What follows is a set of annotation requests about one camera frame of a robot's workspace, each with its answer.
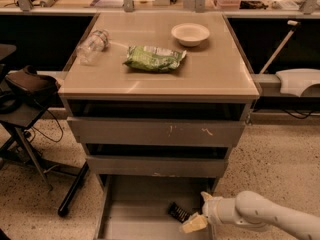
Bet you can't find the green chip bag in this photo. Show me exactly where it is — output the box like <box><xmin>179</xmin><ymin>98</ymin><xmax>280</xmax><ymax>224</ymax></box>
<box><xmin>123</xmin><ymin>46</ymin><xmax>187</xmax><ymax>73</ymax></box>

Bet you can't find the clear plastic water bottle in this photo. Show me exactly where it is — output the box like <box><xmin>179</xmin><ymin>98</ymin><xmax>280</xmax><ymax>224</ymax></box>
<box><xmin>76</xmin><ymin>29</ymin><xmax>109</xmax><ymax>65</ymax></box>

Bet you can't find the black rxbar chocolate bar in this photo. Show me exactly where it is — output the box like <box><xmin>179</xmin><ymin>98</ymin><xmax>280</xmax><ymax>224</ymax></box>
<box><xmin>167</xmin><ymin>202</ymin><xmax>191</xmax><ymax>223</ymax></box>

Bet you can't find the white paper bowl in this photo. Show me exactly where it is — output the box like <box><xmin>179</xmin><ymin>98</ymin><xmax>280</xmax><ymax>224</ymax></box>
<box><xmin>171</xmin><ymin>23</ymin><xmax>210</xmax><ymax>47</ymax></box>

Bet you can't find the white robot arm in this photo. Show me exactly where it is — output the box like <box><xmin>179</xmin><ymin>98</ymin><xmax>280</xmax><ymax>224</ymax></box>
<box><xmin>180</xmin><ymin>191</ymin><xmax>320</xmax><ymax>240</ymax></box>

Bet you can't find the grey open bottom drawer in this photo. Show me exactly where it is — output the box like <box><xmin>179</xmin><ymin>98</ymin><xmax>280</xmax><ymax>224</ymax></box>
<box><xmin>94</xmin><ymin>176</ymin><xmax>214</xmax><ymax>240</ymax></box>

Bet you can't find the dark stool with stand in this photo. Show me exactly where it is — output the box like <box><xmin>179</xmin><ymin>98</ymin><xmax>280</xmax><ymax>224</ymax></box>
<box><xmin>0</xmin><ymin>43</ymin><xmax>90</xmax><ymax>218</ymax></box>

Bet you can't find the grey middle drawer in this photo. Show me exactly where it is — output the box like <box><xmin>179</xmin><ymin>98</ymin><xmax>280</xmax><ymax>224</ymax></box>
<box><xmin>87</xmin><ymin>155</ymin><xmax>227</xmax><ymax>178</ymax></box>

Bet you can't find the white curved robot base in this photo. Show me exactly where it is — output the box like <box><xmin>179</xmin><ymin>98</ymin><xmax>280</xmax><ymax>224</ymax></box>
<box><xmin>276</xmin><ymin>68</ymin><xmax>320</xmax><ymax>97</ymax></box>

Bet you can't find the grey top drawer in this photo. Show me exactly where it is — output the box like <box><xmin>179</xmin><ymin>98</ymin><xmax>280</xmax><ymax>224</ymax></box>
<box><xmin>68</xmin><ymin>117</ymin><xmax>244</xmax><ymax>147</ymax></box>

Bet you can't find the grey drawer cabinet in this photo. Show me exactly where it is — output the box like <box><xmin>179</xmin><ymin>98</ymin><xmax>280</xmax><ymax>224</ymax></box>
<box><xmin>58</xmin><ymin>11</ymin><xmax>261</xmax><ymax>240</ymax></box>

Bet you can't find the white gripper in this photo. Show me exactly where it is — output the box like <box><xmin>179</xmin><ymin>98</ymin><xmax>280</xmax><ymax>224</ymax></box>
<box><xmin>180</xmin><ymin>191</ymin><xmax>222</xmax><ymax>233</ymax></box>

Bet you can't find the black cable on floor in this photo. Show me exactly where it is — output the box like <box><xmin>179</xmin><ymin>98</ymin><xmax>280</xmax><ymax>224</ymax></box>
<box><xmin>29</xmin><ymin>107</ymin><xmax>65</xmax><ymax>144</ymax></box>

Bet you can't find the white stick with handle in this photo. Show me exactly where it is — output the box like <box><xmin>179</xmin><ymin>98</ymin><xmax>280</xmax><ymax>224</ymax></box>
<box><xmin>259</xmin><ymin>20</ymin><xmax>301</xmax><ymax>74</ymax></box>

